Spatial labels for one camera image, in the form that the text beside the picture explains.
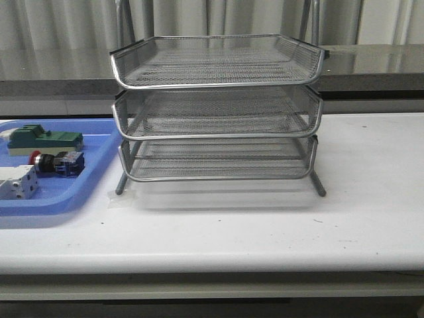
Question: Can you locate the silver mesh tray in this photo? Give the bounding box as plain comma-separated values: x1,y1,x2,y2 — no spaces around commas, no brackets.
119,136,318,182
112,85,323,140
110,34,325,90

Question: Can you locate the red emergency push button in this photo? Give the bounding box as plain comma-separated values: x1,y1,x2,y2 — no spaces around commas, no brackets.
28,150,85,177

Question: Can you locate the silver mesh bottom tray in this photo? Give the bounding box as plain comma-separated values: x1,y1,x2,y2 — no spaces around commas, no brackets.
119,136,318,182

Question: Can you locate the clear tape strip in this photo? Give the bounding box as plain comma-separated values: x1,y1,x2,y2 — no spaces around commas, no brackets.
107,189,136,209

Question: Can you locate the silver mesh top tray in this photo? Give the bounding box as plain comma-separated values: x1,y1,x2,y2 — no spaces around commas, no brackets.
110,34,325,90

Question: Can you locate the blue plastic tray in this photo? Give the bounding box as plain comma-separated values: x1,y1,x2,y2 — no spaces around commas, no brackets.
1,119,121,217

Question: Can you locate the grey metal rack frame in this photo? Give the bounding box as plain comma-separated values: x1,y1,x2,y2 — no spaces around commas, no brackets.
113,39,331,198

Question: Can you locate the green and beige switch block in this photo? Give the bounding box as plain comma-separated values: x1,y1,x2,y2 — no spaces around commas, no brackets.
7,124,83,156

